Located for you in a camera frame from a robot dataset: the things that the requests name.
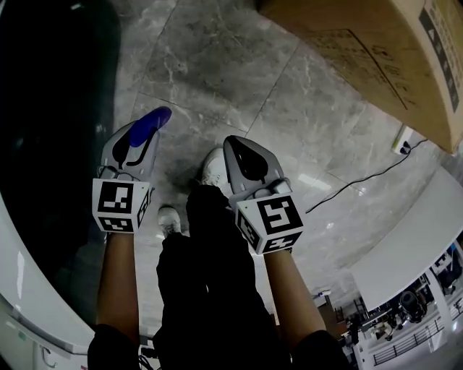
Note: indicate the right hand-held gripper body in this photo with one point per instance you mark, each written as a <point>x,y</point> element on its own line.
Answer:
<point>278,217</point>

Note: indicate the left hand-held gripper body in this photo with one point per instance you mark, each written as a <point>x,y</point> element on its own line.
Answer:
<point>115,200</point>

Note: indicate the black bathtub with white rim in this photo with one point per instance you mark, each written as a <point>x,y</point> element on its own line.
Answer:
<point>43,108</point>

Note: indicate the person's left forearm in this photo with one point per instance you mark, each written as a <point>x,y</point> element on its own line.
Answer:
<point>117,278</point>

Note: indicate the person's right forearm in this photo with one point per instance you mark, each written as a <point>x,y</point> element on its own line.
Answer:
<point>289,289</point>

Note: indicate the grey marble floor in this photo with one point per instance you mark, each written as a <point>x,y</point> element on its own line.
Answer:
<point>217,72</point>

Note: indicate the person's white shoe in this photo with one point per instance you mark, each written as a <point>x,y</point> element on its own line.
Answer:
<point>169,218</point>
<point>213,166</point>

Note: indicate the person's black trousers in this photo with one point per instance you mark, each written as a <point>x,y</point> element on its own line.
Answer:
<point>210,282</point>

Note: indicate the white curved parapet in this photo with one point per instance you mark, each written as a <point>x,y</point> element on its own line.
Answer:
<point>405,245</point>

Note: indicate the person's black right sleeve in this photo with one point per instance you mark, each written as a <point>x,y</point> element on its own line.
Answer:
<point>318,352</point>

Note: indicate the person's black sleeve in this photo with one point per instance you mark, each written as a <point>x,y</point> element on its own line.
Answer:
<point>112,348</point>
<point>318,352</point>

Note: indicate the white power strip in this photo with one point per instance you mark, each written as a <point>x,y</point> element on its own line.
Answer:
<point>401,139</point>

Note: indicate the person's black left sleeve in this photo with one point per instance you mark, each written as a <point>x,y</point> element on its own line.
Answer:
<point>112,348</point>

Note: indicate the white cabinet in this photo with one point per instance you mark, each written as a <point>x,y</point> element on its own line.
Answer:
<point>21,343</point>

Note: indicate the black metal railing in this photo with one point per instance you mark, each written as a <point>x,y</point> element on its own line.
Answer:
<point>408,343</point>

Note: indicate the large cardboard box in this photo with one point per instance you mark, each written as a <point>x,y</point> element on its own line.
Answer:
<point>380,47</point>

